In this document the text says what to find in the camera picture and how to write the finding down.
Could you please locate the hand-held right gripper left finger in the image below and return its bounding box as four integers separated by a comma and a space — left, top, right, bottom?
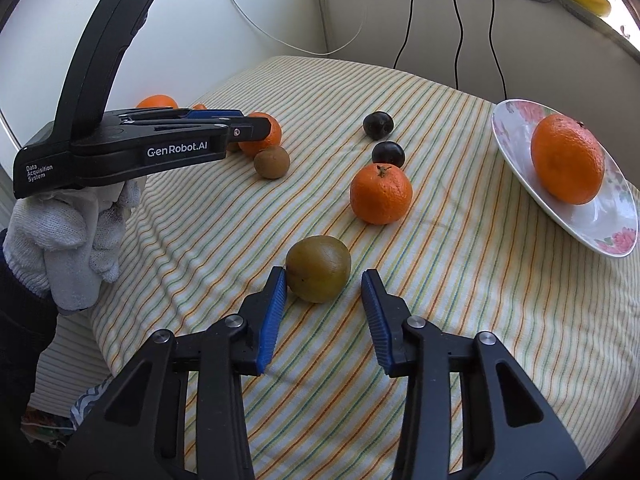
59, 266, 288, 480

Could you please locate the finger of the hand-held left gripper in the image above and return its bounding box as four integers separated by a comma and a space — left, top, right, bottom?
150, 116, 272, 145
117, 106, 246, 123

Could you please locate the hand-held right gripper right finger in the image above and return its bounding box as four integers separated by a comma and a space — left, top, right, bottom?
361, 268, 587, 480

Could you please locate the tangerine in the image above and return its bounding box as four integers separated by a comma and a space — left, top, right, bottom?
237, 111, 283, 157
349, 162, 414, 226

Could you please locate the large smooth orange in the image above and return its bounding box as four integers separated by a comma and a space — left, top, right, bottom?
135, 95, 179, 111

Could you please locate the large brown kiwi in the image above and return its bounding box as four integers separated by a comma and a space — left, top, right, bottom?
285, 235, 352, 304

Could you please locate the dark plum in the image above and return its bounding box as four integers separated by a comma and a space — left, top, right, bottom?
362, 111, 397, 141
371, 141, 406, 169

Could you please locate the floral white plate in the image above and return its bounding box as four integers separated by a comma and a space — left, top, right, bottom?
491, 99, 638, 258

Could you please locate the person's left hand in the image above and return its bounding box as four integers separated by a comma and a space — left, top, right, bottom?
2, 177, 146, 313

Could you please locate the striped bed sheet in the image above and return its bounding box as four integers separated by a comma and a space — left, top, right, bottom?
37, 55, 640, 480

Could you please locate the blue white patterned cloth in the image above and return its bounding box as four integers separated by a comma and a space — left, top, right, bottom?
70, 375, 116, 431

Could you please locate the large bumpy orange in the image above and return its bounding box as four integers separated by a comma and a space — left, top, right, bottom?
530, 113, 607, 206

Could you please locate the white cable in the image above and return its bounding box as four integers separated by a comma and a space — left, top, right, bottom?
209, 0, 366, 57

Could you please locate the black cable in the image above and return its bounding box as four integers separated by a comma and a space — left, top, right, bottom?
448, 0, 462, 89
489, 0, 508, 102
392, 0, 426, 70

